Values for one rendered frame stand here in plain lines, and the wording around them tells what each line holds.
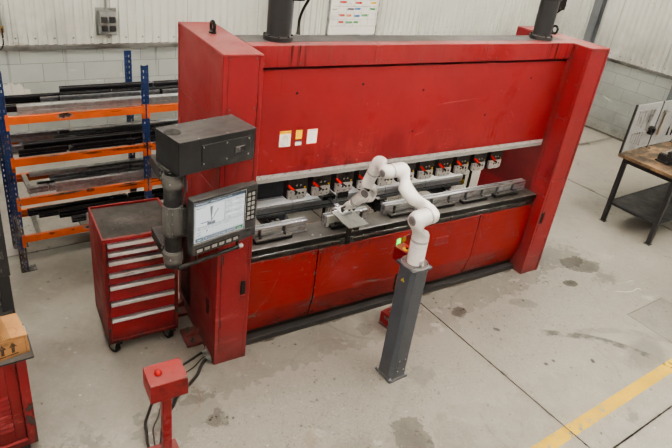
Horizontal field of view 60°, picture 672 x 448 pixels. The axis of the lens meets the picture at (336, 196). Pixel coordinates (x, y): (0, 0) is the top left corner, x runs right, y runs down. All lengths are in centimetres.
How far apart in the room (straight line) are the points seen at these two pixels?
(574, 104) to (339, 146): 228
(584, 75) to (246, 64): 312
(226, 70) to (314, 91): 78
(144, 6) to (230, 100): 437
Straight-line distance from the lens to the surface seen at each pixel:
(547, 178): 578
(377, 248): 478
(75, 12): 754
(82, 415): 431
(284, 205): 456
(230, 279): 407
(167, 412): 353
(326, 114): 406
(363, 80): 413
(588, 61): 547
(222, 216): 339
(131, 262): 418
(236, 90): 346
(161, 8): 779
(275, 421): 418
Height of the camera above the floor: 312
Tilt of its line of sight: 27 degrees down
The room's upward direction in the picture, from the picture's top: 8 degrees clockwise
